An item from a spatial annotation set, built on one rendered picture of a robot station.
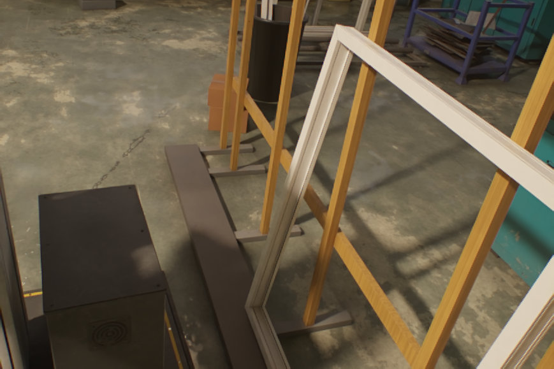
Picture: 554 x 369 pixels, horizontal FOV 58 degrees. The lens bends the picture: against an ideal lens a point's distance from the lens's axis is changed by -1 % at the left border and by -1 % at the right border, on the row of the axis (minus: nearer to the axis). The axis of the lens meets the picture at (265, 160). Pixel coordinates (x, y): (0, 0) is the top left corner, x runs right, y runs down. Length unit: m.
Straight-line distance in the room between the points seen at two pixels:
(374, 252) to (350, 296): 0.42
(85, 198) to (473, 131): 1.30
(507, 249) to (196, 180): 1.98
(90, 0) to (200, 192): 4.31
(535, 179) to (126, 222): 1.24
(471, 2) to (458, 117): 7.36
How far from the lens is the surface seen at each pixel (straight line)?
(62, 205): 1.89
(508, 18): 8.06
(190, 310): 2.63
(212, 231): 2.98
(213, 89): 3.99
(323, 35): 6.43
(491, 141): 1.25
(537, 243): 3.18
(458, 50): 6.61
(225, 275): 2.72
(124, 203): 1.87
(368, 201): 3.59
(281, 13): 4.94
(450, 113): 1.36
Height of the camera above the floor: 1.95
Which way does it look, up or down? 31 degrees down
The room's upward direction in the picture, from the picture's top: 8 degrees clockwise
